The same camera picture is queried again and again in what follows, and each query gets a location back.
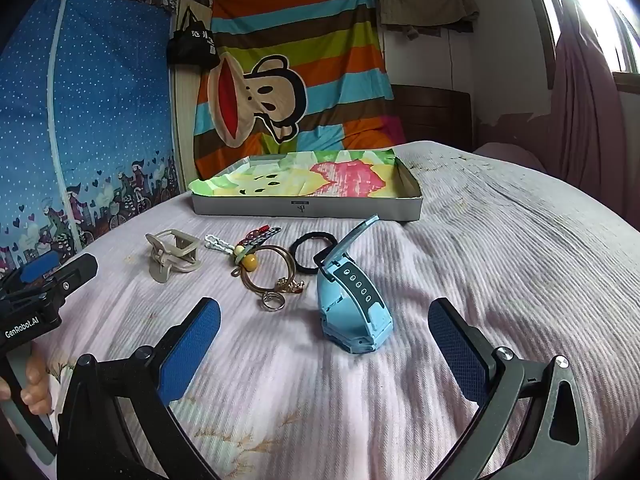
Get striped monkey blanket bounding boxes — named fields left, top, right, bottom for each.
left=192, top=0, right=407, bottom=179

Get person's left hand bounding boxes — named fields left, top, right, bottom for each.
left=0, top=351, right=54, bottom=417

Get beige hair claw clip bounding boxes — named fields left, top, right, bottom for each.
left=145, top=228, right=202, bottom=285

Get dark wooden headboard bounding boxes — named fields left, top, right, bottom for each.
left=390, top=84, right=474, bottom=152

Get olive hanging cloth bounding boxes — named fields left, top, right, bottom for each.
left=376, top=0, right=482, bottom=41

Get window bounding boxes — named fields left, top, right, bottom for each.
left=530, top=0, right=640, bottom=78

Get black hair clip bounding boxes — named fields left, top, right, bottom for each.
left=248, top=226, right=282, bottom=253

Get light blue smart watch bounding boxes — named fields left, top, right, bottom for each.
left=313, top=215, right=394, bottom=356

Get black hair tie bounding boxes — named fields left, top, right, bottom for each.
left=291, top=231, right=342, bottom=275

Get pink pillow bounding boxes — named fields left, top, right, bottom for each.
left=472, top=142, right=552, bottom=174

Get black tote bag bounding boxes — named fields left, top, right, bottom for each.
left=166, top=7, right=221, bottom=68

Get blue dotted fabric wardrobe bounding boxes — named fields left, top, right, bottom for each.
left=0, top=0, right=182, bottom=281

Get pink curtain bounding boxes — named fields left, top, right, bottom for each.
left=547, top=10, right=628, bottom=213

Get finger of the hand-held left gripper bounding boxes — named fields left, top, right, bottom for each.
left=30, top=253, right=99, bottom=307
left=0, top=251, right=62, bottom=301

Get colourful painted paper sheet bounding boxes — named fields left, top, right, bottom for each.
left=189, top=149, right=402, bottom=199

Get white plastic hair clip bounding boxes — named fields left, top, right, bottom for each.
left=204, top=233, right=236, bottom=255

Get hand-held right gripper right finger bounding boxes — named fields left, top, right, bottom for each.
left=427, top=297, right=601, bottom=480

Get grey cardboard box tray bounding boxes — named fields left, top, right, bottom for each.
left=189, top=149, right=425, bottom=223

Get brown hair tie yellow bead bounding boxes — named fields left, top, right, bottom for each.
left=231, top=244, right=299, bottom=295

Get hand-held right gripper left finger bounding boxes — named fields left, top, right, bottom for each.
left=57, top=297, right=222, bottom=480

